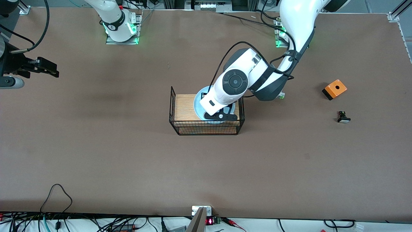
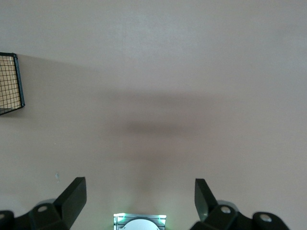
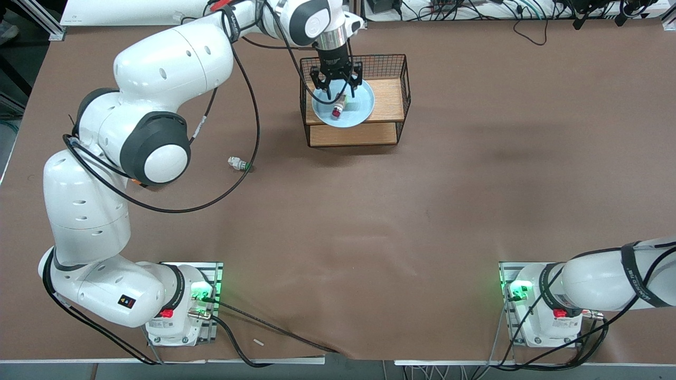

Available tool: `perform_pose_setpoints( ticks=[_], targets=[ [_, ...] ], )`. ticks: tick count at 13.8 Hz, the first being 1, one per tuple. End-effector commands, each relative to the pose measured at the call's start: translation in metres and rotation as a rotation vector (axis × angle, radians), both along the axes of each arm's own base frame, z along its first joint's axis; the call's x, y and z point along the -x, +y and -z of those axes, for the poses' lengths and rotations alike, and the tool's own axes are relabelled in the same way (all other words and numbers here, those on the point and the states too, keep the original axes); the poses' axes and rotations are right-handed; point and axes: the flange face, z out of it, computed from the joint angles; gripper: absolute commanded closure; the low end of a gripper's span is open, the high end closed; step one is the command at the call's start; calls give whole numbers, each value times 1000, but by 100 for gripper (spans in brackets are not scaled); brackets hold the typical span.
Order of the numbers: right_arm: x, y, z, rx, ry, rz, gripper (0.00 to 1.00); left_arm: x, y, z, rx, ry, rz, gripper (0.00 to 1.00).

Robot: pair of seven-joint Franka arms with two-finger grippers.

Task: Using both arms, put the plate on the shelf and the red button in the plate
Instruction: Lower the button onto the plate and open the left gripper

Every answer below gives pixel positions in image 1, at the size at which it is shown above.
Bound light blue round plate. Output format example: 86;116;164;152
193;85;237;125

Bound wooden shelf board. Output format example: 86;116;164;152
178;126;239;135
174;94;240;126

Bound red and black clip leads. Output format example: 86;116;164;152
221;217;247;232

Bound grey metal bar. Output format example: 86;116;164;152
186;207;207;232

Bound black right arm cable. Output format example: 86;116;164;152
0;0;51;53

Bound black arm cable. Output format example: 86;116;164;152
0;0;51;53
208;0;298;97

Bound aluminium frame profile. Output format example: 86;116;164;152
388;0;412;22
18;0;31;15

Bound black wire mesh rack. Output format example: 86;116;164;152
169;85;245;136

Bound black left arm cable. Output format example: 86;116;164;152
208;0;298;97

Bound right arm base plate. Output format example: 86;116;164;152
106;13;142;45

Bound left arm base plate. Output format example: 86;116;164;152
274;17;290;49

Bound black cable on table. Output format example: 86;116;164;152
220;10;280;29

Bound aluminium frame crossbar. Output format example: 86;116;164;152
163;0;258;12

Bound white metal bracket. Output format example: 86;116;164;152
192;206;212;216

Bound orange button enclosure box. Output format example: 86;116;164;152
322;79;348;101

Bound looped thin black cable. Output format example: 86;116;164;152
40;184;73;215

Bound black cable with white plug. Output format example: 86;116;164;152
323;219;365;232

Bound tangled black cable bundle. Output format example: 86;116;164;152
0;212;161;232

